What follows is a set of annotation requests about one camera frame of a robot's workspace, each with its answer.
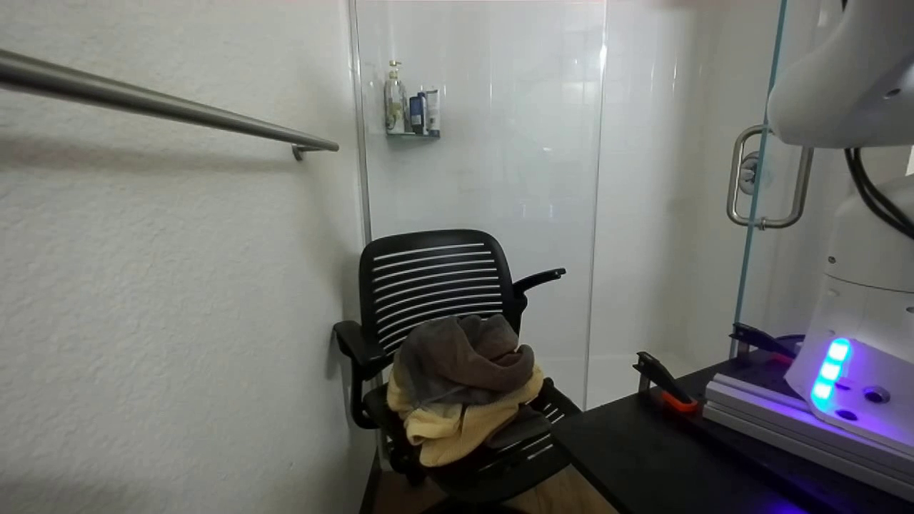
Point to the blue toiletry can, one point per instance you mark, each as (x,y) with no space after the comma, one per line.
(417,113)

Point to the metal towel bar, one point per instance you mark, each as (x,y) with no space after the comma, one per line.
(144,97)

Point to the black office chair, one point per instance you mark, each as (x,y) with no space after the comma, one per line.
(430,287)

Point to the white toiletry can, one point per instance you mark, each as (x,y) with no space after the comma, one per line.
(432,113)

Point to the white pump bottle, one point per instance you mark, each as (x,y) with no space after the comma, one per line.
(392,105)

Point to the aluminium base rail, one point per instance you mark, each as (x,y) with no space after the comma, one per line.
(760,419)

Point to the brown towel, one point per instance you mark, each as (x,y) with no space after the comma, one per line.
(459,360)

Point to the glass shower door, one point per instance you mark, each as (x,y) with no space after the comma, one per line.
(799,257)

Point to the glass shower shelf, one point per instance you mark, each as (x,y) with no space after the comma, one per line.
(413,136)

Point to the dark spring clamp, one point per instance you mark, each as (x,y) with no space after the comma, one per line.
(767,337)

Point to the yellow towel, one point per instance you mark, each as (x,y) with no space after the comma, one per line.
(439,429)

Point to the black orange clamp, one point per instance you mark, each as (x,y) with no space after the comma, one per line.
(666,386)

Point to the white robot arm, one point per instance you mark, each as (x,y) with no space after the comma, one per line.
(867,287)

